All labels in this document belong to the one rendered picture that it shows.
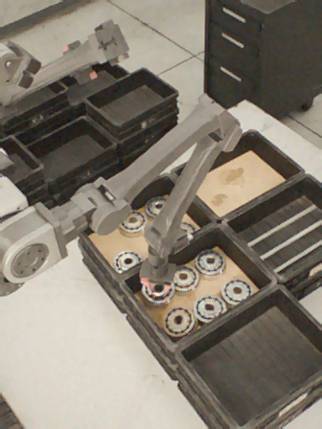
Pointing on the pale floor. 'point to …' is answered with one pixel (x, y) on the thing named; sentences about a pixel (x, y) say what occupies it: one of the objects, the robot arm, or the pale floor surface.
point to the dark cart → (264, 54)
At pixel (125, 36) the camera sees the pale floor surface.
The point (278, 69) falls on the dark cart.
